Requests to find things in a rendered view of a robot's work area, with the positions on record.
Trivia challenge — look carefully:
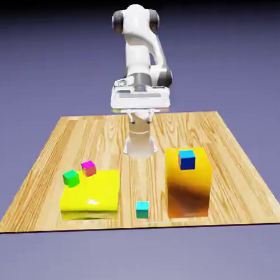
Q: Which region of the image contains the large yellow box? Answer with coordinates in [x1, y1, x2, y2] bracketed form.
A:
[58, 169, 122, 222]

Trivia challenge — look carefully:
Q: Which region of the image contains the large orange box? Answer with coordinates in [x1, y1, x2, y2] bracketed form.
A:
[164, 146, 214, 219]

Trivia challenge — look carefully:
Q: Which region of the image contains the small green cube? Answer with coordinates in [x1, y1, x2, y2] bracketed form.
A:
[62, 169, 81, 189]

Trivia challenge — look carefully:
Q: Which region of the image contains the small blue cube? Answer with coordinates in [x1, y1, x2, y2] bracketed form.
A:
[178, 149, 197, 171]

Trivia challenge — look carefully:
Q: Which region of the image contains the small magenta cube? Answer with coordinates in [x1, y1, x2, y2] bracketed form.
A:
[81, 160, 97, 178]

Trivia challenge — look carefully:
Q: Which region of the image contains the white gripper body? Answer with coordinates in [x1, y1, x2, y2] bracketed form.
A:
[109, 84, 172, 115]

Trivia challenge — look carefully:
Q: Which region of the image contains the small cyan cube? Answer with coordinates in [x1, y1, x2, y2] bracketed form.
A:
[135, 200, 150, 220]

